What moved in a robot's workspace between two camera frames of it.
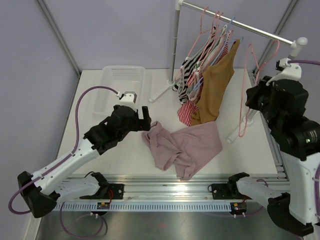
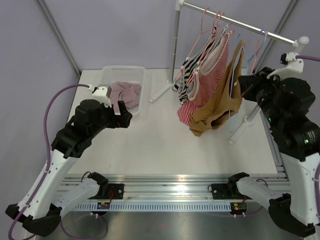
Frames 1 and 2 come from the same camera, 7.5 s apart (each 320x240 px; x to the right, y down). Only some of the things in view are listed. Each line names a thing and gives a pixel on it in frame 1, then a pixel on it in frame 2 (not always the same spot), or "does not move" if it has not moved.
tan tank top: x=215 y=83 → x=227 y=100
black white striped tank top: x=188 y=66 does not move
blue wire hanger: x=216 y=57 → x=248 y=62
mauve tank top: x=185 y=147 → x=128 y=92
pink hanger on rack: x=199 y=35 does not move
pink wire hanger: x=251 y=48 → x=258 y=45
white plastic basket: x=122 y=79 does not move
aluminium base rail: x=173 y=187 does not move
